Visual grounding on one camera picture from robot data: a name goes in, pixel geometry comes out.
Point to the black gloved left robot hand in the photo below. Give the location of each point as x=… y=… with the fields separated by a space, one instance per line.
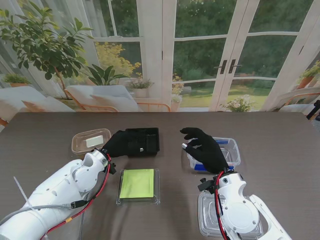
x=120 y=146

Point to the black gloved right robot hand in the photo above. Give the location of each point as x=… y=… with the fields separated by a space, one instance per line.
x=210 y=155

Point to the black plastic tray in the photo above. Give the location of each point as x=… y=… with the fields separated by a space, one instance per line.
x=152 y=142

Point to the clear lid with white label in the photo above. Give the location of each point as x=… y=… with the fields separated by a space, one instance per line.
x=80 y=140

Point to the brown kraft paper container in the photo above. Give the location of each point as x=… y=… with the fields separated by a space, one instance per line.
x=80 y=153

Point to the clear lid with green sheet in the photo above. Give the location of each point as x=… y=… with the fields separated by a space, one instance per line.
x=137 y=186

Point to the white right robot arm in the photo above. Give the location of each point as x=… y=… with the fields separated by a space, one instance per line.
x=240 y=207

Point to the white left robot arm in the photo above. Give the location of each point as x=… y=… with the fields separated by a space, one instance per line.
x=57 y=190

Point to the clear container with blue clips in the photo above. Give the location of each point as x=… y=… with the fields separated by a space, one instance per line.
x=233 y=150

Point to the clear lid with blue mark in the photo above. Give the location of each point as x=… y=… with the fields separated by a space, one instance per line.
x=207 y=215

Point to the black tripod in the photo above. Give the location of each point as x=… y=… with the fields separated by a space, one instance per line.
x=316 y=107

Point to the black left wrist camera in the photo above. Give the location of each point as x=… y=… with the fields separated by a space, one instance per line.
x=113 y=168

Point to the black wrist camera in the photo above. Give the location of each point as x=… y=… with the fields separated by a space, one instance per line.
x=113 y=168
x=206 y=185

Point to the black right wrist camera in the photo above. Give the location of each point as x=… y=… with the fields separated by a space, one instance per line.
x=206 y=185

